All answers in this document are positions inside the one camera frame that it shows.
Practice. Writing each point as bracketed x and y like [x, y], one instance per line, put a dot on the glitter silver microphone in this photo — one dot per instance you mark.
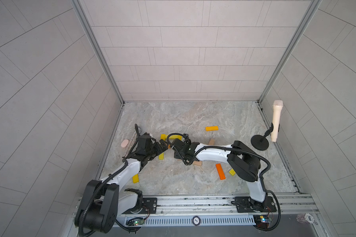
[133, 141]

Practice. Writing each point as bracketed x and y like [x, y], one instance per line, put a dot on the amber orange far block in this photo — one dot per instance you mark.
[211, 128]

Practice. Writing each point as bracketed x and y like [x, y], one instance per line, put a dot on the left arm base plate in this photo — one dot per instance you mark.
[149, 205]

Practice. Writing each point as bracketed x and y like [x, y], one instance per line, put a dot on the left circuit board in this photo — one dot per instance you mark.
[138, 221]

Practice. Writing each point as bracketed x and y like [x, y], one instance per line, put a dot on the round sticker on rail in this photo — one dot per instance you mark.
[196, 221]

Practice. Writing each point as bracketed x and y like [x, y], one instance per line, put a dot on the aluminium rail frame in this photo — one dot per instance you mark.
[217, 210]

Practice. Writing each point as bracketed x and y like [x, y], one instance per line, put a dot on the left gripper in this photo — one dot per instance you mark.
[163, 147]

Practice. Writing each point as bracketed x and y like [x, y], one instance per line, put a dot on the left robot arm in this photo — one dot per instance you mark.
[102, 201]

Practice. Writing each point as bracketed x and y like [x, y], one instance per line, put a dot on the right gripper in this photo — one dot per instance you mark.
[176, 156]

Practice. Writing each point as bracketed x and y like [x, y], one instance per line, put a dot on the circuit board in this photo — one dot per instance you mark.
[262, 220]
[138, 221]

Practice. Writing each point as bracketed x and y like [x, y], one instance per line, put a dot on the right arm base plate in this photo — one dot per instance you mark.
[246, 204]

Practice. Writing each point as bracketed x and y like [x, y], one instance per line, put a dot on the lime yellow block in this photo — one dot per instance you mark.
[232, 172]
[161, 156]
[176, 137]

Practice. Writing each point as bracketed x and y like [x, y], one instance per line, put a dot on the red orange block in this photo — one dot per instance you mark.
[220, 172]

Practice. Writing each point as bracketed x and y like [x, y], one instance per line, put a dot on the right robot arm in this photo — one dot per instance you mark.
[247, 165]

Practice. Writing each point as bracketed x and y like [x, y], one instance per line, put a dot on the right circuit board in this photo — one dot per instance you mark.
[262, 220]

